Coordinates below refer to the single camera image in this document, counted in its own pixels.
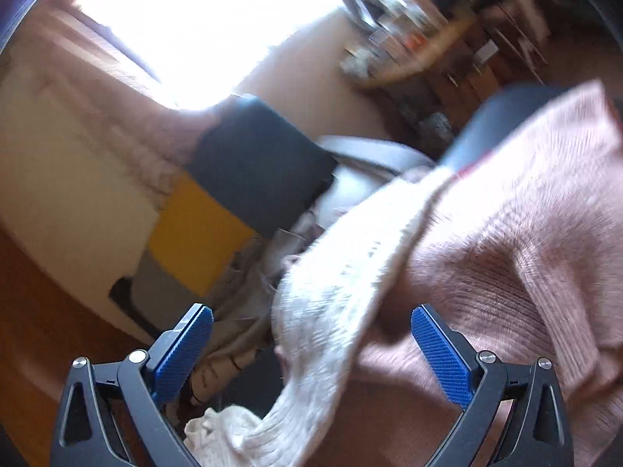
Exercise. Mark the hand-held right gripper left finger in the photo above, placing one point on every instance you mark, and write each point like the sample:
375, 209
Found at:
182, 350

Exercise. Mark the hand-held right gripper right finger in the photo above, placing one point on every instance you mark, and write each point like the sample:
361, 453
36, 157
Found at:
440, 355

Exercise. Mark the pink knit sweater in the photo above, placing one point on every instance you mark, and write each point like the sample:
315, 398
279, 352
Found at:
511, 253

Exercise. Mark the white knit sweater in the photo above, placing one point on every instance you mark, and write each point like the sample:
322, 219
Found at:
331, 292

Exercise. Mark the beige cloth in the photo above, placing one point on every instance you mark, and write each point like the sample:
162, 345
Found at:
253, 292

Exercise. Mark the colour block blanket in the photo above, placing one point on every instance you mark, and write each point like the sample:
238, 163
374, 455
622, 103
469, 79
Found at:
204, 233

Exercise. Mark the pink textured cloth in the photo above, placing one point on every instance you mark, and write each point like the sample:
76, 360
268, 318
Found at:
160, 151

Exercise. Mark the white laundry basket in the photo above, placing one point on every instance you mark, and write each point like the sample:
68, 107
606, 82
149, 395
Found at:
370, 155

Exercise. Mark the black leather chair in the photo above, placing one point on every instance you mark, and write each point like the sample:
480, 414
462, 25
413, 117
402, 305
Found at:
486, 136

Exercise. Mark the wooden drawer cabinet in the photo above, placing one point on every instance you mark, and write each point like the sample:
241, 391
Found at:
491, 58

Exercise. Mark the bright window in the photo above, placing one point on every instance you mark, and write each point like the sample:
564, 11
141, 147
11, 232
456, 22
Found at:
204, 29

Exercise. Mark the cluttered wooden desk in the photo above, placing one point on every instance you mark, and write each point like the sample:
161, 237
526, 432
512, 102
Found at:
404, 34

